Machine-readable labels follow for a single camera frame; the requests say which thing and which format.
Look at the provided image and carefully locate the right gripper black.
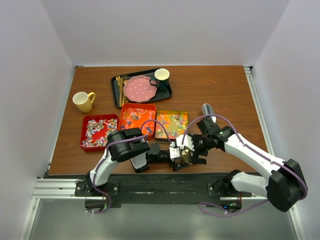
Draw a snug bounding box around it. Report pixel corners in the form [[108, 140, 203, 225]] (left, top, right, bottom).
[[187, 134, 213, 165]]

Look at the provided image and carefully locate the gold jar lid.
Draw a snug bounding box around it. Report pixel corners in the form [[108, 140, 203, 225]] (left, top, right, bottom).
[[181, 149, 191, 164]]

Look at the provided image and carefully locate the gold tin of gummies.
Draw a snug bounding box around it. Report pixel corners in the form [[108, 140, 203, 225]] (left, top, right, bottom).
[[156, 110, 189, 140]]

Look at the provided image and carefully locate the metal scoop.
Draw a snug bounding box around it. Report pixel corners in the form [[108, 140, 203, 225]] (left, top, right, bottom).
[[201, 103, 217, 123]]

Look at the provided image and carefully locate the orange tin of lollipops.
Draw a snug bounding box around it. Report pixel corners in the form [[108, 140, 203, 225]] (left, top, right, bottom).
[[118, 103, 157, 140]]

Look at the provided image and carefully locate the red tin of candies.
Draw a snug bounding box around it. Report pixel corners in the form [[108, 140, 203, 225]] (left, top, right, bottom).
[[80, 114, 120, 153]]

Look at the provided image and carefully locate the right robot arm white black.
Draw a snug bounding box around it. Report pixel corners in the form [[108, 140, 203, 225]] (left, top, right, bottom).
[[192, 114, 308, 212]]

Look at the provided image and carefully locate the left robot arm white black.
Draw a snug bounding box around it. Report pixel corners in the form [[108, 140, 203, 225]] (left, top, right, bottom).
[[85, 127, 183, 196]]

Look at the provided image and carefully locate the black serving tray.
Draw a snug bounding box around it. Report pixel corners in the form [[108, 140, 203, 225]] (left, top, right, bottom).
[[110, 68, 173, 108]]

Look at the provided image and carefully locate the pink polka dot plate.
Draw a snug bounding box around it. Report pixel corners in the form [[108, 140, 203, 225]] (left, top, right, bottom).
[[123, 75, 157, 103]]

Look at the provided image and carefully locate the dark green mug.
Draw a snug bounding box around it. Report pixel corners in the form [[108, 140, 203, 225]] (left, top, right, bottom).
[[149, 68, 170, 91]]

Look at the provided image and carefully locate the gold cutlery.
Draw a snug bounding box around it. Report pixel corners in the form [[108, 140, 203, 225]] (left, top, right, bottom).
[[116, 75, 129, 107]]

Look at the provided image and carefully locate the yellow mug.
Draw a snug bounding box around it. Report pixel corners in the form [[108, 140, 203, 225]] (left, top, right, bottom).
[[72, 91, 96, 113]]

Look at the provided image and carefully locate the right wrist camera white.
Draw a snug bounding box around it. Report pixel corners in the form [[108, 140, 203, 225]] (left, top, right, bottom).
[[176, 135, 195, 152]]

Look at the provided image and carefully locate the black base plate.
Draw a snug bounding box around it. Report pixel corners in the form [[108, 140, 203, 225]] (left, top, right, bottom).
[[74, 173, 254, 208]]

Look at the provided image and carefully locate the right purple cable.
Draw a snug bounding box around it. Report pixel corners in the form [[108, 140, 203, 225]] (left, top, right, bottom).
[[181, 114, 309, 217]]

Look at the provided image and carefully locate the purple cable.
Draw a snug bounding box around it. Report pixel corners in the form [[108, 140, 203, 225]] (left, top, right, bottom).
[[86, 119, 176, 215], [181, 114, 309, 217]]

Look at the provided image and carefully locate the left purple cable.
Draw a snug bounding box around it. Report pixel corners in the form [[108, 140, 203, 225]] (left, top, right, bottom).
[[86, 119, 176, 215]]

